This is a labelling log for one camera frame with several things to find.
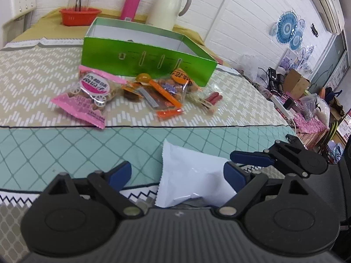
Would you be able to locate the brown orange snack packet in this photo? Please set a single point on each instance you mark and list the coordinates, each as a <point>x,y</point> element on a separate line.
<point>161,106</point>

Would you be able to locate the white power strip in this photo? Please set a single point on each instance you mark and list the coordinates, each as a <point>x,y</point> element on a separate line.
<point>282,106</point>

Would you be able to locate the pink patterned cloth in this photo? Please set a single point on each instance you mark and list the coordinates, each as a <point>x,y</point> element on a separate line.
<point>309,127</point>

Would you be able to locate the red plastic basin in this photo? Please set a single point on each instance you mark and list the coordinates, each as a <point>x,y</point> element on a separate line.
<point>79,17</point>

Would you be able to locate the green cardboard box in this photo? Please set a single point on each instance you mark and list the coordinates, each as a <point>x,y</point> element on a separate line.
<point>109,57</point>

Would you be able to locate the clear plastic bag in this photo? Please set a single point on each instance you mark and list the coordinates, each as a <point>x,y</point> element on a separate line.
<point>312,106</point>

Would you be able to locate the patterned table cloth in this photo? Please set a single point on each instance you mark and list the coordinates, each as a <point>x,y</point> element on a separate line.
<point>54,148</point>

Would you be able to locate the white plastic bag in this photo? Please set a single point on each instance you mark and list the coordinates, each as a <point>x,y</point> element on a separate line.
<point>249,65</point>

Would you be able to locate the pink snack packet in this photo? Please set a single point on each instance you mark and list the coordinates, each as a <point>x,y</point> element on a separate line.
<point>87,101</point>

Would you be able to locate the brown cardboard boxes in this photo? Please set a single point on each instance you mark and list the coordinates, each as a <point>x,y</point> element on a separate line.
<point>297,83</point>

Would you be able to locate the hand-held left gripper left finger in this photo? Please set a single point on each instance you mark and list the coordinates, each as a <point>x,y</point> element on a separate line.
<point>122,171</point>

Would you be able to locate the cream thermos jug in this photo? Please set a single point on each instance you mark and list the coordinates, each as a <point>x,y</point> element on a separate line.
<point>167,8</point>

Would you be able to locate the small orange brown packet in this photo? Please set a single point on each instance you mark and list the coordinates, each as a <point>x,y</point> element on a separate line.
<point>130,93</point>

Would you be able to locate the pink water bottle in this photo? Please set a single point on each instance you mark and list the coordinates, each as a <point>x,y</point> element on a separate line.
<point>131,2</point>

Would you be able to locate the clear sausage packet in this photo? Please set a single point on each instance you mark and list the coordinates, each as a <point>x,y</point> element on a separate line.
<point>211,101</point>

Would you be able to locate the blue paper fan decoration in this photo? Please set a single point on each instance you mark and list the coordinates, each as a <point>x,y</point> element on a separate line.
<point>288,30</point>

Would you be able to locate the white air conditioner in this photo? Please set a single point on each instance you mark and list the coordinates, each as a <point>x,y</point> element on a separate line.
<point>329,2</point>

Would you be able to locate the orange plastic spoon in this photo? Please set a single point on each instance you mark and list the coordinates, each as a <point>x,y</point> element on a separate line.
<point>164,91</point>

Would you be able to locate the clear orange-label nut packet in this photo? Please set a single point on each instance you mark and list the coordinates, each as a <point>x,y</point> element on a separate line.
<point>175,86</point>

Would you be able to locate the white snack packet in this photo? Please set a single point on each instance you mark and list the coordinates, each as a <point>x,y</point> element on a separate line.
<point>192,178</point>

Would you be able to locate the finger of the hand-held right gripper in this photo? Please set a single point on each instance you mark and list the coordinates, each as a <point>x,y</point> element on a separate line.
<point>293,139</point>
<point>246,157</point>

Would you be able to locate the black power adapters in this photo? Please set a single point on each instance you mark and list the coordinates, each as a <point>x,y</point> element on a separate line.
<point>275,78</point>

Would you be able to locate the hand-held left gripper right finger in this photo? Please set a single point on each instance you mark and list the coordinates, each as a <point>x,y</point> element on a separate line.
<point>233,175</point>

